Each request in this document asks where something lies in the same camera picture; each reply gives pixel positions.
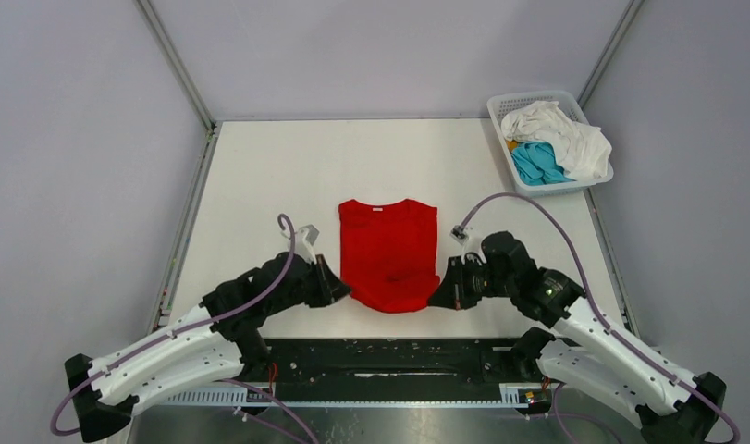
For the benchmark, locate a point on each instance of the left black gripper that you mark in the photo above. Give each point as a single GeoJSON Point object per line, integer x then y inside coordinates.
{"type": "Point", "coordinates": [335, 288]}

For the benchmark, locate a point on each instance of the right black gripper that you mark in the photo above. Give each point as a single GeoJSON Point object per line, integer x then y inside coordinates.
{"type": "Point", "coordinates": [452, 292]}

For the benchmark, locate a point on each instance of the red t-shirt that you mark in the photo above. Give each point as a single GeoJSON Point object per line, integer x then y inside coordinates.
{"type": "Point", "coordinates": [388, 254]}

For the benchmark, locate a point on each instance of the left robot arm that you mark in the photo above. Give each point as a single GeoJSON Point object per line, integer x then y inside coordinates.
{"type": "Point", "coordinates": [216, 339]}

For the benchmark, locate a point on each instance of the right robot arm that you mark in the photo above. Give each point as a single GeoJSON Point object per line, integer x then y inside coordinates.
{"type": "Point", "coordinates": [578, 346]}

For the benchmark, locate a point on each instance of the teal t-shirt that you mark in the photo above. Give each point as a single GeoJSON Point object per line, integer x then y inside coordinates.
{"type": "Point", "coordinates": [536, 164]}

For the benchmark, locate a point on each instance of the white plastic laundry basket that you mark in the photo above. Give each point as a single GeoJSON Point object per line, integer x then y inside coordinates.
{"type": "Point", "coordinates": [500, 105]}

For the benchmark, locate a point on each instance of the white t-shirt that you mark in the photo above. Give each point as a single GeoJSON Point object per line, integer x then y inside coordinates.
{"type": "Point", "coordinates": [580, 149]}

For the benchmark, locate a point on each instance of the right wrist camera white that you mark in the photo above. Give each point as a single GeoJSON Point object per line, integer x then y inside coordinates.
{"type": "Point", "coordinates": [469, 239]}

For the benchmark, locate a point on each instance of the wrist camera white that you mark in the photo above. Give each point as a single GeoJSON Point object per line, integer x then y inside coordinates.
{"type": "Point", "coordinates": [469, 239]}
{"type": "Point", "coordinates": [305, 238]}

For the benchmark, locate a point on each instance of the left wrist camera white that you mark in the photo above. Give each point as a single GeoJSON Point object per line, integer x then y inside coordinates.
{"type": "Point", "coordinates": [305, 238]}

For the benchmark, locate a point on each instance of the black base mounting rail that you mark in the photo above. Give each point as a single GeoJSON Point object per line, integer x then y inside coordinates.
{"type": "Point", "coordinates": [391, 371]}

